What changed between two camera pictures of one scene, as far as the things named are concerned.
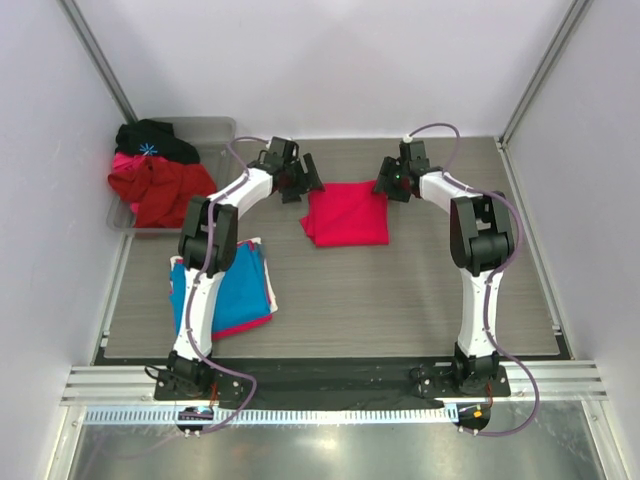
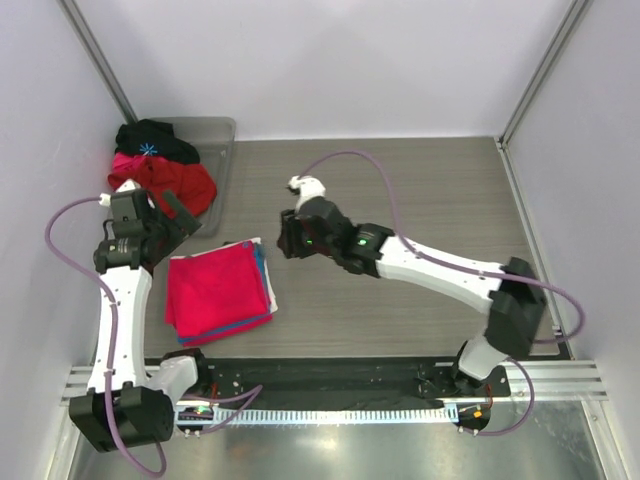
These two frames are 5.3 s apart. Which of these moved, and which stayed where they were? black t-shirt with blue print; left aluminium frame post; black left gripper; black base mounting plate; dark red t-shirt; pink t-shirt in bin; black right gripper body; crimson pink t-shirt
Moved: crimson pink t-shirt; black left gripper; black right gripper body
Stayed: black base mounting plate; black t-shirt with blue print; pink t-shirt in bin; left aluminium frame post; dark red t-shirt
